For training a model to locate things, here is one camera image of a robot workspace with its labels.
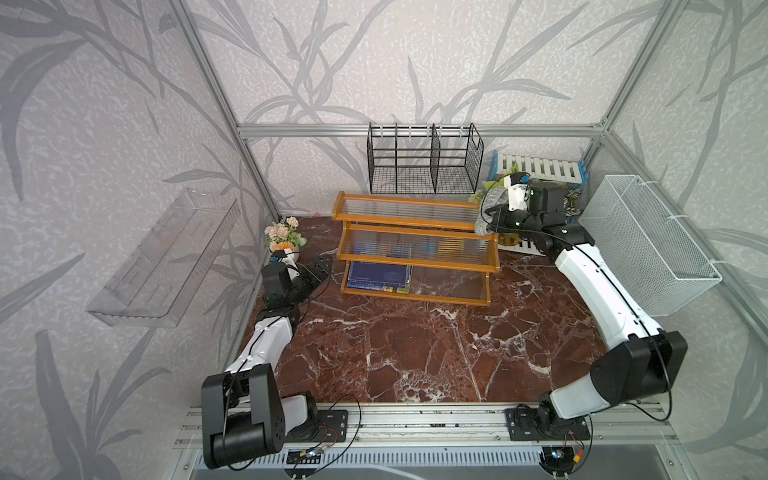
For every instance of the white wire mesh basket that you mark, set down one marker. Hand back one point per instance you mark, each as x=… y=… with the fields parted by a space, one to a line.
x=646 y=247

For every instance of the white blue wooden crate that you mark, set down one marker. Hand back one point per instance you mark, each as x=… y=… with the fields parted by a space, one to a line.
x=546 y=168

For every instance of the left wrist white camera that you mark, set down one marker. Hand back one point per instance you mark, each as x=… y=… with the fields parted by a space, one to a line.
x=288 y=258

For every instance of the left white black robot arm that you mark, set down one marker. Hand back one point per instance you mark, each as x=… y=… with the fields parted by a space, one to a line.
x=244 y=416

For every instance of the wrist white camera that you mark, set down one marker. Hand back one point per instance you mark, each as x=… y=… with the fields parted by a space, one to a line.
x=516 y=184
x=288 y=258

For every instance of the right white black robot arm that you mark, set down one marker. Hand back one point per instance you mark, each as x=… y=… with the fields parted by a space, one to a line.
x=641 y=359

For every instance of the clear acrylic wall shelf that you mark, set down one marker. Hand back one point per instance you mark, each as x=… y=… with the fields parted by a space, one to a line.
x=156 y=284

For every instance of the orange wooden three-tier bookshelf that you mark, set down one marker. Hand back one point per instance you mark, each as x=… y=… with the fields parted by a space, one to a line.
x=449 y=262

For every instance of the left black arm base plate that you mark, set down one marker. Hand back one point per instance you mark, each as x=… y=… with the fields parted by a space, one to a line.
x=328 y=426

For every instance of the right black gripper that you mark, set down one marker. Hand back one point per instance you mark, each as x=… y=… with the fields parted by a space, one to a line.
x=498 y=220

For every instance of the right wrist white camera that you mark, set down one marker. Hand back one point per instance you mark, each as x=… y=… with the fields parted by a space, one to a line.
x=516 y=184

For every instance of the green potted plant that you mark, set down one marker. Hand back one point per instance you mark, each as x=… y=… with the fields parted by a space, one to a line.
x=478 y=196

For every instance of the grey striped cloth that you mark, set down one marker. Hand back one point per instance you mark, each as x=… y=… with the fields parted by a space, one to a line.
x=493 y=200

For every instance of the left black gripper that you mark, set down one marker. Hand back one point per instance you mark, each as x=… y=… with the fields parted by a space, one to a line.
x=310 y=275

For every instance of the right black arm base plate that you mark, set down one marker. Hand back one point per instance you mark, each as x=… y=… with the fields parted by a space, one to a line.
x=522 y=423

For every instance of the flower bouquet in white pot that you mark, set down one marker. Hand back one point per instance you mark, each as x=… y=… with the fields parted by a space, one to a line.
x=284 y=235

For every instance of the black wire mesh organizer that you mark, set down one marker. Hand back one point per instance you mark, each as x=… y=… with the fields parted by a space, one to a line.
x=424 y=160

